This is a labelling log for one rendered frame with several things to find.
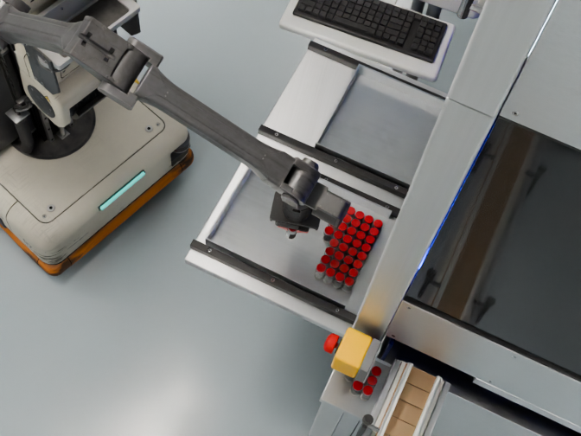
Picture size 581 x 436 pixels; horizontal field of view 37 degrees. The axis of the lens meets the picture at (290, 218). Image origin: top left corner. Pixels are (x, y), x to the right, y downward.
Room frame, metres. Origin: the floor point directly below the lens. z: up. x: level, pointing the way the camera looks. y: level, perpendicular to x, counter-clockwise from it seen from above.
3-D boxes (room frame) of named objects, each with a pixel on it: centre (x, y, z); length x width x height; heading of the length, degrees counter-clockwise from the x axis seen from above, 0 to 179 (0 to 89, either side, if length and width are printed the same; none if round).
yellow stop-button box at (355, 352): (0.57, -0.17, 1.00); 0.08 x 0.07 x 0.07; 73
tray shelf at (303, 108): (1.02, -0.11, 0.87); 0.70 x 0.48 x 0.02; 163
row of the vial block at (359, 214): (0.84, -0.13, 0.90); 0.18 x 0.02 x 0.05; 162
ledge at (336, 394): (0.54, -0.21, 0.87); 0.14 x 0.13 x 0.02; 73
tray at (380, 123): (1.17, -0.23, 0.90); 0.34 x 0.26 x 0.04; 73
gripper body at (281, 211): (0.82, -0.01, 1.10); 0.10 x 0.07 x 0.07; 88
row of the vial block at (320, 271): (0.85, -0.11, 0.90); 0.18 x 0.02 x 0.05; 162
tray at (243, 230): (0.87, -0.02, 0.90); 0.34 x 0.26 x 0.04; 72
